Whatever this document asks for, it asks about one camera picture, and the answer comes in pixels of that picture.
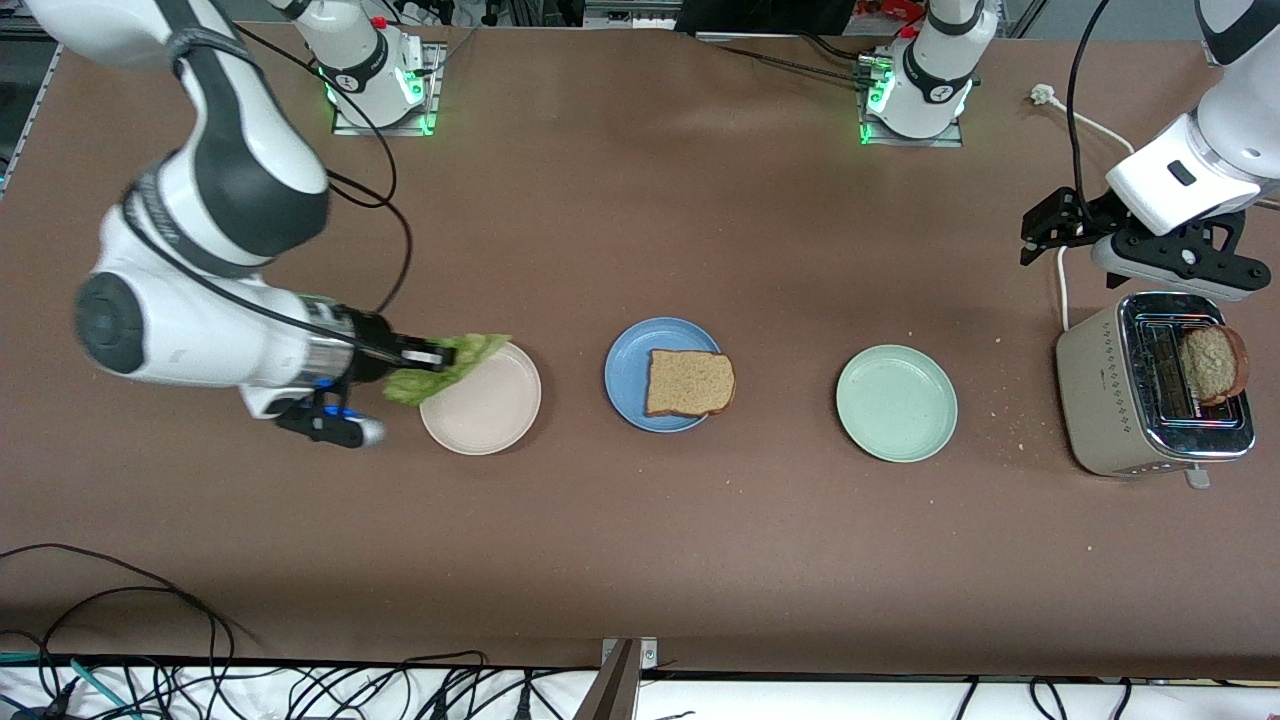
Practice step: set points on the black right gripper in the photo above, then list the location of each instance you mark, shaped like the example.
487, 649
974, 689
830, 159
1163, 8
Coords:
374, 347

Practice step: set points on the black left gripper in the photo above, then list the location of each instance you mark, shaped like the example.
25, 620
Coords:
1082, 217

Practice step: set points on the green lettuce leaf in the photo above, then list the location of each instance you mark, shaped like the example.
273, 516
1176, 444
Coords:
470, 355

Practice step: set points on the blue round plate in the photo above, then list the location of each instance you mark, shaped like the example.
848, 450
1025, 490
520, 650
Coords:
625, 375

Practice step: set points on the square brown bread slice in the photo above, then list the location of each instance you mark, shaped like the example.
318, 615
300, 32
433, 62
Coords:
690, 383

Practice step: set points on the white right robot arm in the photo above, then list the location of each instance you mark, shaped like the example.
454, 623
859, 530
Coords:
230, 170

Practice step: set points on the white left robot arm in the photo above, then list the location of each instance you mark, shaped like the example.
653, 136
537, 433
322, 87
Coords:
935, 70

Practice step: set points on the beige round plate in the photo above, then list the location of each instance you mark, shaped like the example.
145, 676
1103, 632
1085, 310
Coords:
490, 410

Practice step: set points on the light green round plate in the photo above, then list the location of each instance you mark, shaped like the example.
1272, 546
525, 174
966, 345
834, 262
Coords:
897, 404

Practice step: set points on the silver beige toaster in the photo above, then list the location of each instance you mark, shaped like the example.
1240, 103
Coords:
1100, 400

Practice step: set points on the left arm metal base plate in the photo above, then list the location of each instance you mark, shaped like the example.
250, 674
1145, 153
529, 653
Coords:
955, 140

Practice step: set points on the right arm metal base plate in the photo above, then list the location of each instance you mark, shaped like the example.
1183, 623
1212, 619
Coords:
432, 110

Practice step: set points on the grey metal camera post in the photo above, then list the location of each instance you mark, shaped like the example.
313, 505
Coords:
615, 690

